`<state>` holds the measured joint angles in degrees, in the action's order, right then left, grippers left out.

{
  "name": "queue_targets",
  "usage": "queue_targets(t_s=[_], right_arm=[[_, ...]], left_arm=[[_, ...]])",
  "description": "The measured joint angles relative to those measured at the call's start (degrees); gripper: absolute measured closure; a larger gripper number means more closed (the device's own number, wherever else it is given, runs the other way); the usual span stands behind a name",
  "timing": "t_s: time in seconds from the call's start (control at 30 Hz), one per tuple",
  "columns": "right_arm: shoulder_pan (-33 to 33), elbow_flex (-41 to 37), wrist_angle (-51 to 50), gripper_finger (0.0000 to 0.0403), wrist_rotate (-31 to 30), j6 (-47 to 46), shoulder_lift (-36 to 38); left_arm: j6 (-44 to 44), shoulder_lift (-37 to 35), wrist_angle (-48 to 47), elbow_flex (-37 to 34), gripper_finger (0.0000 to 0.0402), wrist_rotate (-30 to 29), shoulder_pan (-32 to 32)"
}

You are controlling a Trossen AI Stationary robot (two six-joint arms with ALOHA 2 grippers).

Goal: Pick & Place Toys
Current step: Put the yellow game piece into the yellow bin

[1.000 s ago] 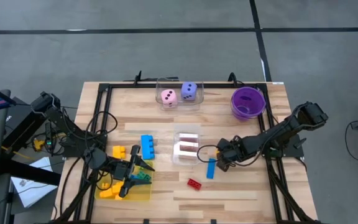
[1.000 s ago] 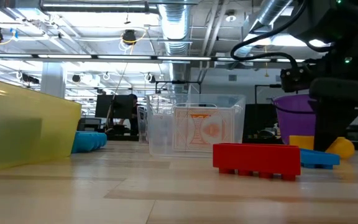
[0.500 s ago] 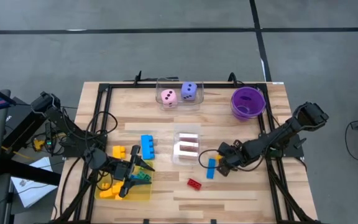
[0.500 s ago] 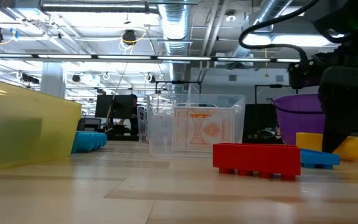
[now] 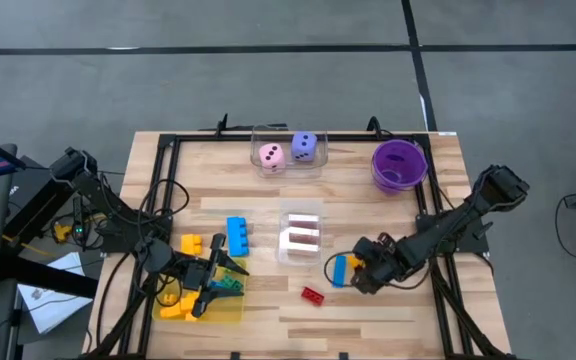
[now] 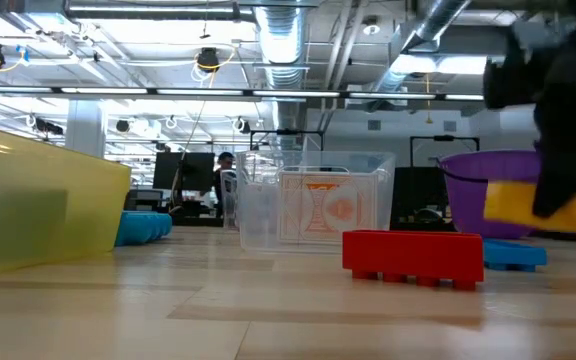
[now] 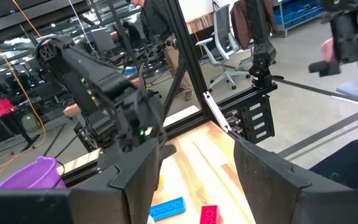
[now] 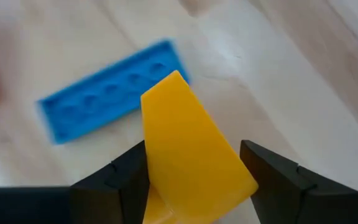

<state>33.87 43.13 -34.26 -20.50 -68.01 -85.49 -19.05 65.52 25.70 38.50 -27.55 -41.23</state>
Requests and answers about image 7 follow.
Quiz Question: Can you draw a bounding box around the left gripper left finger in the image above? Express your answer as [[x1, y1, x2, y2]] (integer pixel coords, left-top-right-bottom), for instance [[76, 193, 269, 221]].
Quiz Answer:
[[0, 138, 160, 224]]

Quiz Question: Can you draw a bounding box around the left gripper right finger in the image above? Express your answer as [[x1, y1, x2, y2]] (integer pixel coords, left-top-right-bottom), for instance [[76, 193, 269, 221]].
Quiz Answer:
[[234, 139, 358, 224]]

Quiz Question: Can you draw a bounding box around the red toy brick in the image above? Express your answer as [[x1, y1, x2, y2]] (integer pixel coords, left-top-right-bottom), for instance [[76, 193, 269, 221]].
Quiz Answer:
[[200, 205, 224, 224]]

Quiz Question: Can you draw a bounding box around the narrow blue toy brick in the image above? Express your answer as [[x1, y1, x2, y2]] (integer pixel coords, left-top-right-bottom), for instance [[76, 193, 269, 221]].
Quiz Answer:
[[149, 197, 186, 222]]

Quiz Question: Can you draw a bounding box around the purple plastic bucket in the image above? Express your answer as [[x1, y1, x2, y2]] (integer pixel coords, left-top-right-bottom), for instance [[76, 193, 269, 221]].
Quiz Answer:
[[0, 156, 67, 190]]

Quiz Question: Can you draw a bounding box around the person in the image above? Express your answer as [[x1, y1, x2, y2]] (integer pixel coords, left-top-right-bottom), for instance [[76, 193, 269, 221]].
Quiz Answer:
[[122, 21, 143, 50], [132, 0, 195, 101], [309, 23, 358, 189]]

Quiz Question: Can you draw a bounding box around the black labelled connector box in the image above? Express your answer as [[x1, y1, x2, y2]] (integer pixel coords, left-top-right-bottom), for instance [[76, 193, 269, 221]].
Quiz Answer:
[[222, 93, 276, 144]]

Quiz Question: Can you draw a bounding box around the white mesh office chair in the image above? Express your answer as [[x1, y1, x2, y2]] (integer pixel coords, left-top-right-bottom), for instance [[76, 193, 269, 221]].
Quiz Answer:
[[196, 4, 251, 93]]

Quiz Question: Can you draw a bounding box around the red storage box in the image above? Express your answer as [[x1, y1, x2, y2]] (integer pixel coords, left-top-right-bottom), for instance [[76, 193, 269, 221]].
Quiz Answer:
[[0, 98, 15, 116]]

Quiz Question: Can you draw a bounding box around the brown hanging jacket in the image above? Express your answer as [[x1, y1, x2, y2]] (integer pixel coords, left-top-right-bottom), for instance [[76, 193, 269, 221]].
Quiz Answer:
[[230, 0, 278, 50]]

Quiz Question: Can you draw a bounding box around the blue bin storage rack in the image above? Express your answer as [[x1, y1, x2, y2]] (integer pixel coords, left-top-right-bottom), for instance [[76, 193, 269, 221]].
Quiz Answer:
[[273, 0, 324, 38]]

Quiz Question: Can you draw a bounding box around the silver aluminium frame strip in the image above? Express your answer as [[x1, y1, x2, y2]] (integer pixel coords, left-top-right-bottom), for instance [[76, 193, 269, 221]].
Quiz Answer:
[[203, 91, 232, 133]]

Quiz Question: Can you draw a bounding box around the orange hanging cable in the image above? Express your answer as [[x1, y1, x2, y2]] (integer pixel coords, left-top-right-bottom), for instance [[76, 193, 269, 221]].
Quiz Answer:
[[0, 0, 48, 184]]

